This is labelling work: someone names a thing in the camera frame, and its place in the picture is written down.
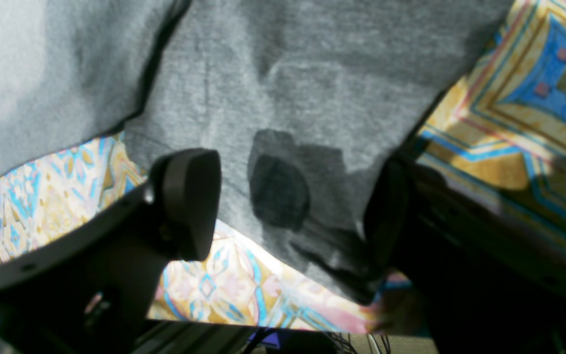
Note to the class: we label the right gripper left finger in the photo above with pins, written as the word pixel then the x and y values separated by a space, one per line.
pixel 89 291

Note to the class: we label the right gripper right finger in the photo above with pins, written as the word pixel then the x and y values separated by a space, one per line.
pixel 489 283

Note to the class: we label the grey T-shirt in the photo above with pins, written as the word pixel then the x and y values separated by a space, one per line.
pixel 304 100

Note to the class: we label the patterned tile tablecloth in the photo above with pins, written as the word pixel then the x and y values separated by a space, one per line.
pixel 498 137

